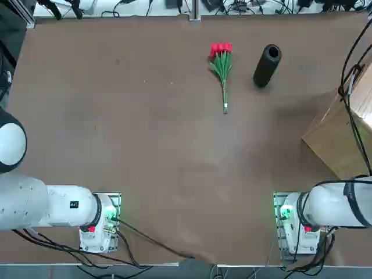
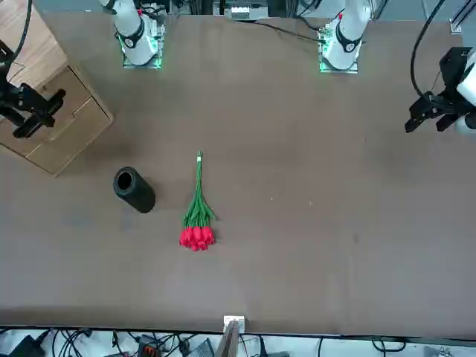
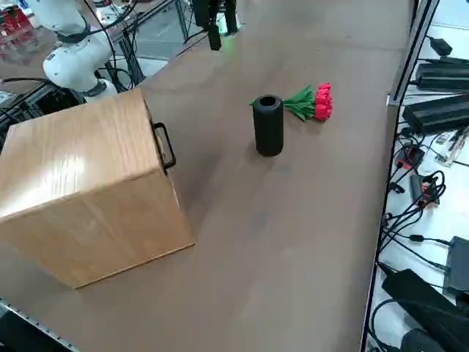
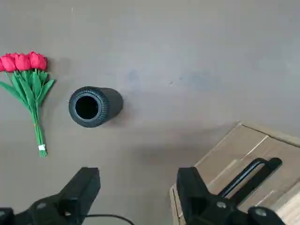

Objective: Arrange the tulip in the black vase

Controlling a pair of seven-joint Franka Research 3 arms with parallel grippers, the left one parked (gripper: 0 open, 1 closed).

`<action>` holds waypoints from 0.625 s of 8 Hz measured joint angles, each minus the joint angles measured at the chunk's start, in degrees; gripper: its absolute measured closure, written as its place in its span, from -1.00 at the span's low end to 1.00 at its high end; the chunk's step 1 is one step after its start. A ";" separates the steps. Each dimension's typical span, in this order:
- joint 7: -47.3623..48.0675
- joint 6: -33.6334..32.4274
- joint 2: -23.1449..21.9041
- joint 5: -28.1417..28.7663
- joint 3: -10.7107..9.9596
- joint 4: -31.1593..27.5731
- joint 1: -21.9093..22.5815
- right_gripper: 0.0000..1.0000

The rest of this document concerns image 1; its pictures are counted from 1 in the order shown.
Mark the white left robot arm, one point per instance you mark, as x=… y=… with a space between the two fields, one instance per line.
x=67 y=209

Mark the aluminium profile rail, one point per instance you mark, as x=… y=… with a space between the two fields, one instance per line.
x=27 y=20

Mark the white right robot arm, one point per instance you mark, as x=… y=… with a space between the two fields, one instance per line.
x=328 y=206

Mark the aluminium profile post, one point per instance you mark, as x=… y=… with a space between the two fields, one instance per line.
x=195 y=14

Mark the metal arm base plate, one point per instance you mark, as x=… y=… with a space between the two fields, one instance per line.
x=117 y=200
x=280 y=244

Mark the wooden drawer box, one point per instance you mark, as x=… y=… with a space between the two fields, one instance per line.
x=328 y=139

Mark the black cylindrical vase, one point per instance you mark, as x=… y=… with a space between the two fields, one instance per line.
x=266 y=69

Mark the black hub orange ports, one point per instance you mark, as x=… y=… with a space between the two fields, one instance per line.
x=239 y=7

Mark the black tripod leg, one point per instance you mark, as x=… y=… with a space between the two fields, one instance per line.
x=55 y=11
x=78 y=13

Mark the black power adapter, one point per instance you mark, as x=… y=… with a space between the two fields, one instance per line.
x=305 y=3
x=173 y=3
x=212 y=4

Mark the red tulip bouquet green leaves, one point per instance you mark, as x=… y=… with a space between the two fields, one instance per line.
x=220 y=48

